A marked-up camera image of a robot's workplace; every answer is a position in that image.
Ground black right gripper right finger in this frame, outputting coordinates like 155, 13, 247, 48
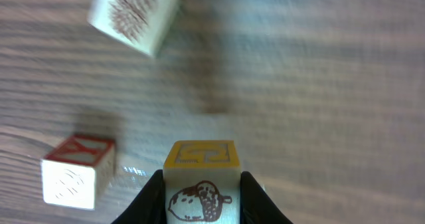
240, 171, 293, 224

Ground acorn block yellow sides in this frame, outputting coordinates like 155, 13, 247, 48
163, 140, 241, 224

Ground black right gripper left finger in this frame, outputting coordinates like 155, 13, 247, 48
112, 169, 166, 224

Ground hedgehog block white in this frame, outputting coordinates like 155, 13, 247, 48
88, 0, 179, 57

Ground owl block blue side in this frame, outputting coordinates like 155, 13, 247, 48
41, 134, 116, 210

